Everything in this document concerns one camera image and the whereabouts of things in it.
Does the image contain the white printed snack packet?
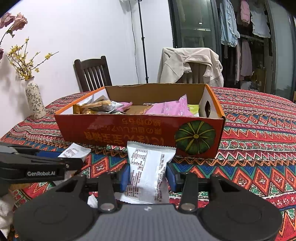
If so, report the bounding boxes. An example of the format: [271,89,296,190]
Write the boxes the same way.
[115,141,176,204]

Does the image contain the small white snack packet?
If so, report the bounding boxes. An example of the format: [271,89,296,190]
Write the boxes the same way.
[87,194,98,208]

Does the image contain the pink snack packet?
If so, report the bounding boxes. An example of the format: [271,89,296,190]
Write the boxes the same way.
[116,102,132,112]
[144,94,194,116]

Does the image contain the yellow pastry clear packet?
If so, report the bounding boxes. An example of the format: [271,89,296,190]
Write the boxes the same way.
[73,100,111,114]

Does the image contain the floral ceramic vase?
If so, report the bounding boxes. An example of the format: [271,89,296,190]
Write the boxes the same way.
[25,77,46,120]

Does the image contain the red cardboard snack box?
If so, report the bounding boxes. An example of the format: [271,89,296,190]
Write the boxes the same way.
[55,83,226,158]

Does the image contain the dark wooden chair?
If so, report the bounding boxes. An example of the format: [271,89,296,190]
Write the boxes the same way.
[74,56,112,92]

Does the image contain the studio light on stand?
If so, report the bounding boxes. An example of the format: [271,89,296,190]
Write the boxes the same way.
[137,0,149,84]

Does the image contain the yellow flower branches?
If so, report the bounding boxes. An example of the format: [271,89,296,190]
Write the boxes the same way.
[6,38,59,81]

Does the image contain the chair with beige jacket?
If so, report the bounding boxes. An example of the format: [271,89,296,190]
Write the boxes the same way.
[177,62,207,84]

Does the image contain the beige jacket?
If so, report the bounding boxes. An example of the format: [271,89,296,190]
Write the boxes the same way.
[157,47,224,87]

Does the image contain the pink artificial roses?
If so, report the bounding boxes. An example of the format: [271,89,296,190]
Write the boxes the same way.
[0,11,28,63]

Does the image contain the light blue hanging shirt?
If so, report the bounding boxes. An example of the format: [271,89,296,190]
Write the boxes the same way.
[220,0,240,48]

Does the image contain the black framed glass sliding door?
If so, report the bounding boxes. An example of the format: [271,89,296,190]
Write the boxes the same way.
[169,1,295,100]

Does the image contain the white hanging top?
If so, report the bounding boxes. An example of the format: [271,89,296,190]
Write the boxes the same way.
[249,1,271,38]

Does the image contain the pink hanging garment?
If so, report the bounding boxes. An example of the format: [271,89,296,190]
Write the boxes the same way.
[240,0,250,26]

